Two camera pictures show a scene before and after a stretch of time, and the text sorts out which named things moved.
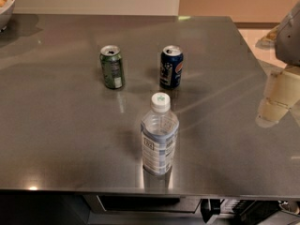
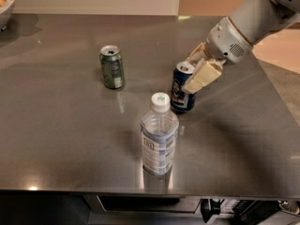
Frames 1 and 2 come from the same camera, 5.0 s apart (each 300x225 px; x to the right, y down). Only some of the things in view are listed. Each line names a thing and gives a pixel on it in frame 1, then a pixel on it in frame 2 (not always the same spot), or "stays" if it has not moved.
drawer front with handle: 142,203 stays
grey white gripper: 289,37 → 225,41
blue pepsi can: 171,70 → 180,100
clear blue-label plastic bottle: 159,132 stays
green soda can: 112,67 stays
